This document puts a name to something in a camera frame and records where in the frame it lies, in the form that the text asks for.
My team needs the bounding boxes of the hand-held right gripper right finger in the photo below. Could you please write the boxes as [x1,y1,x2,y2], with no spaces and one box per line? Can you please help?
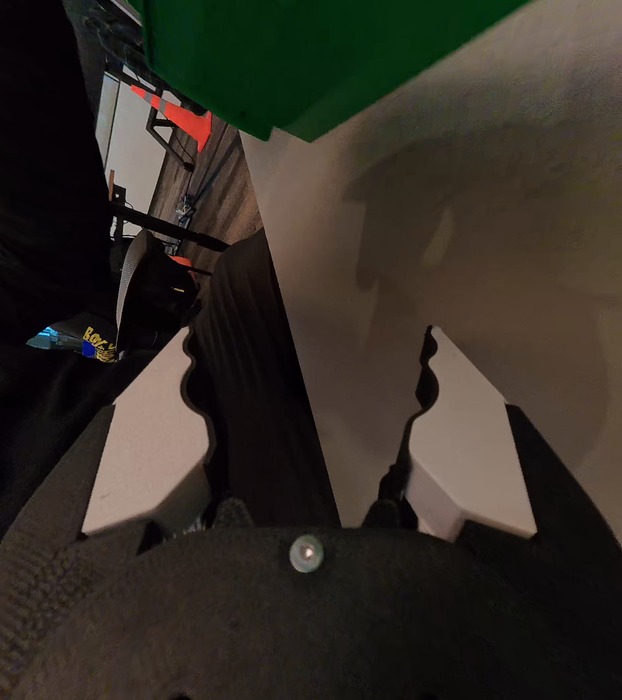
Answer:
[379,325,537,542]

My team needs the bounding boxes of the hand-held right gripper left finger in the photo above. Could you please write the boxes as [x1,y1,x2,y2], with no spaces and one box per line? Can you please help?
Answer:
[81,326,218,539]

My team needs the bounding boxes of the green plastic bin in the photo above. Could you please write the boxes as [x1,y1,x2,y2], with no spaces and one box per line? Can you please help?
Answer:
[128,0,533,144]

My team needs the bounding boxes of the black mesh office chair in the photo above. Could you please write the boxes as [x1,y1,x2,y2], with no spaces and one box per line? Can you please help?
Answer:
[116,230,203,351]

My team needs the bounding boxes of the black metal bar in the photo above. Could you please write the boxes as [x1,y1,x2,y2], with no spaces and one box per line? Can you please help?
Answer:
[109,203,231,251]

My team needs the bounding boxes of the orange traffic cone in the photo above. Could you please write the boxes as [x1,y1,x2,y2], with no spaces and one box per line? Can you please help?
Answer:
[131,85,213,153]

